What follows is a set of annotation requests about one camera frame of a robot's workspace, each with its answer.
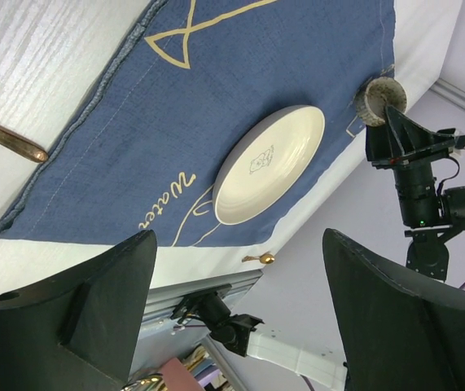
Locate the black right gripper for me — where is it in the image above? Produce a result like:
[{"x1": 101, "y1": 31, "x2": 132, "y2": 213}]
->
[{"x1": 366, "y1": 105, "x2": 465, "y2": 281}]

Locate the right corner frame post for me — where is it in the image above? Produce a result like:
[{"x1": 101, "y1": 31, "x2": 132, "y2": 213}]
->
[{"x1": 430, "y1": 79, "x2": 465, "y2": 111}]

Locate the small glass cup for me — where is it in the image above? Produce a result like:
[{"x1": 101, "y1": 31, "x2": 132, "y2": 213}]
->
[{"x1": 354, "y1": 77, "x2": 407, "y2": 127}]

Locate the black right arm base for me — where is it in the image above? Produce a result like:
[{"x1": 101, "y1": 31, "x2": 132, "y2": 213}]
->
[{"x1": 170, "y1": 283, "x2": 232, "y2": 327}]

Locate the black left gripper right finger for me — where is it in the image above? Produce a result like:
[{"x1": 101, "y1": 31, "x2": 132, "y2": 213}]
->
[{"x1": 322, "y1": 229, "x2": 465, "y2": 390}]

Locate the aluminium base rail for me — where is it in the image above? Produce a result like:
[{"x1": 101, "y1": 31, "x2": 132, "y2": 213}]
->
[{"x1": 142, "y1": 270, "x2": 262, "y2": 324}]

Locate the gold spoon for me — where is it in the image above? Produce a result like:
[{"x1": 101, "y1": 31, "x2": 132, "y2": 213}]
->
[{"x1": 242, "y1": 253, "x2": 275, "y2": 265}]

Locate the cream ceramic plate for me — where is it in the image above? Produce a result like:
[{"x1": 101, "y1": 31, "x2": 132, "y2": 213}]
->
[{"x1": 213, "y1": 105, "x2": 326, "y2": 226}]

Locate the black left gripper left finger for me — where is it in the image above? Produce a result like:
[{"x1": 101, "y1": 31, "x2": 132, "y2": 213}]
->
[{"x1": 0, "y1": 231, "x2": 157, "y2": 390}]

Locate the blue cloth placemat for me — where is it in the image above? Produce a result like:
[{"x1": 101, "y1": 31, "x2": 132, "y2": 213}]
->
[{"x1": 0, "y1": 1, "x2": 396, "y2": 247}]

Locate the copper fork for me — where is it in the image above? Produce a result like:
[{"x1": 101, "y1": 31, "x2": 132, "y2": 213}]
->
[{"x1": 0, "y1": 126, "x2": 49, "y2": 164}]

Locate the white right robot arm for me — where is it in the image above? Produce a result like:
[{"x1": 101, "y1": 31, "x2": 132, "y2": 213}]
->
[{"x1": 210, "y1": 106, "x2": 465, "y2": 390}]

